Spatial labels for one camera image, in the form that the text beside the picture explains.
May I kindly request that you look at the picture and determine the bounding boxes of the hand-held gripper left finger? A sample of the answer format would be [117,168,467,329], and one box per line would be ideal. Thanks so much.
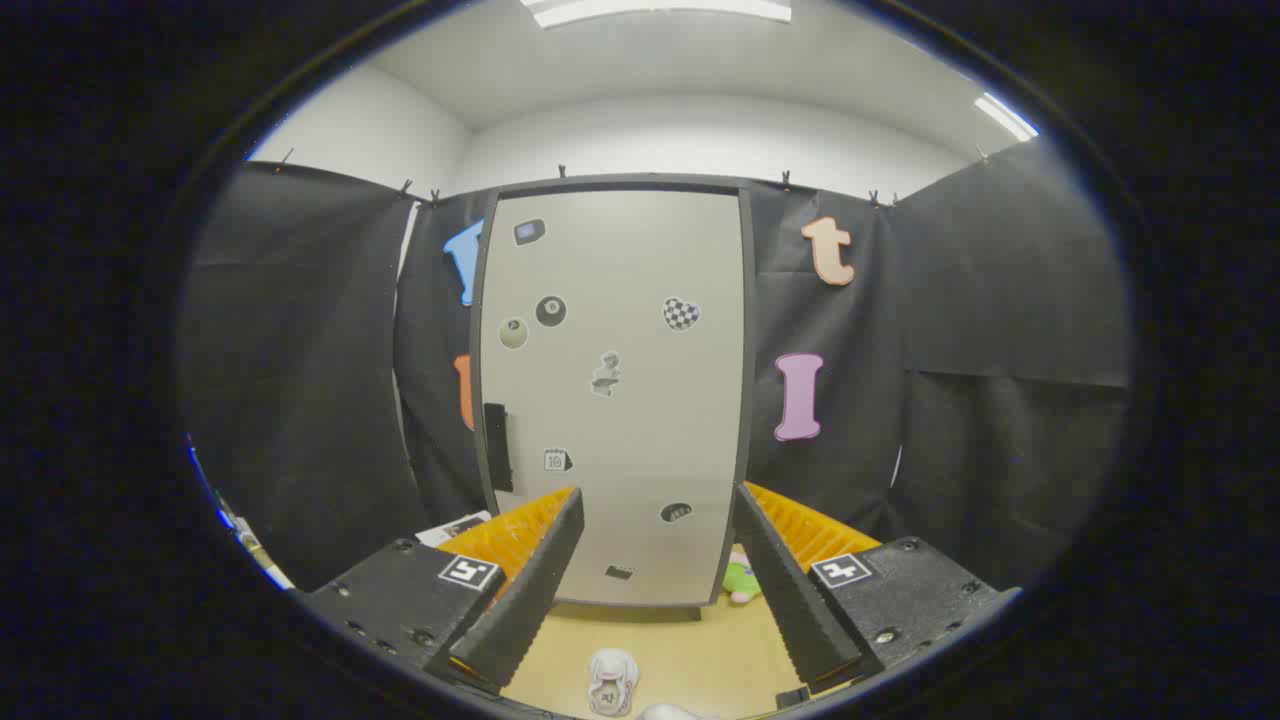
[295,487,586,693]

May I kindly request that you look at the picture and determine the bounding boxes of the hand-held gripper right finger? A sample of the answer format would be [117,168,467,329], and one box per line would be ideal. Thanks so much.
[735,482,1021,696]

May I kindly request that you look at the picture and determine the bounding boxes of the white shoe red blue stripes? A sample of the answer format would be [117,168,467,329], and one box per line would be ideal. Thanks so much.
[588,648,641,717]

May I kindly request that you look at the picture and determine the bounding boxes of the black door handle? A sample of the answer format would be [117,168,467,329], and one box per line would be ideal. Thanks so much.
[484,402,514,493]

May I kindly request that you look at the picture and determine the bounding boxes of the grey shoe cabinet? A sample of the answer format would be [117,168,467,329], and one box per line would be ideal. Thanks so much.
[468,174,759,623]

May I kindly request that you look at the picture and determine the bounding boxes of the green pink plush toy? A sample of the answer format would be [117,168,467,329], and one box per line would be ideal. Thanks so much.
[724,545,763,605]

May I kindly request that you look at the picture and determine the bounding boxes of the black backdrop cloth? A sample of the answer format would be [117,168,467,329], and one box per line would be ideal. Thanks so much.
[180,140,1136,593]

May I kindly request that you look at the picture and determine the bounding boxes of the small ceiling light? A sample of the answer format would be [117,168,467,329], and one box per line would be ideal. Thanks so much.
[974,92,1040,143]

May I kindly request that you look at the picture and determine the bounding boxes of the long ceiling light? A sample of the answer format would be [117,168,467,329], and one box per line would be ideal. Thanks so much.
[520,0,793,29]

